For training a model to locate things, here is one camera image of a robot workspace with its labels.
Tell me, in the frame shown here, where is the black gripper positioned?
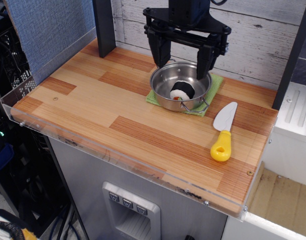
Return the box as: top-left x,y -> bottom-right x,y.
143,0 -> 231,80

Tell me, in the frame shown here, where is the yellow handled toy knife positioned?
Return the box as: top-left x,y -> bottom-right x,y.
210,102 -> 238,162

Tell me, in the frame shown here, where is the stainless steel pot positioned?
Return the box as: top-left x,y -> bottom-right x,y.
149,61 -> 213,114

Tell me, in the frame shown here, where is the toy sushi roll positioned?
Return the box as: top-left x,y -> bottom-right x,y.
170,81 -> 195,101

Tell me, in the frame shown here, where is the green cloth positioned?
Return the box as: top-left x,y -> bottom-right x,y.
145,74 -> 224,117

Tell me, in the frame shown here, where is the clear acrylic table guard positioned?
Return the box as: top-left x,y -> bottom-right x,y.
1,73 -> 277,219

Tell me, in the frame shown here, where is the blue fabric panel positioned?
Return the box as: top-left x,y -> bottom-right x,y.
4,0 -> 96,85

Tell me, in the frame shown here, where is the silver toy fridge cabinet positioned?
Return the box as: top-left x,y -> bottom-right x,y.
50,139 -> 227,240

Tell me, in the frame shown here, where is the black plastic crate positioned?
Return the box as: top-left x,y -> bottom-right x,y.
0,27 -> 32,88

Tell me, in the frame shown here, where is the white toy sink unit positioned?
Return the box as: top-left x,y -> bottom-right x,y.
222,82 -> 306,240

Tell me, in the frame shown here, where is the dark left post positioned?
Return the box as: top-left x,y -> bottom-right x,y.
92,0 -> 116,58

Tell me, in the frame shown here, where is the dark post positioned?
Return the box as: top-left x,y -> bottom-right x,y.
92,0 -> 116,58
271,7 -> 306,110

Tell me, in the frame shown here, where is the dark right post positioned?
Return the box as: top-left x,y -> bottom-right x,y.
271,7 -> 306,110

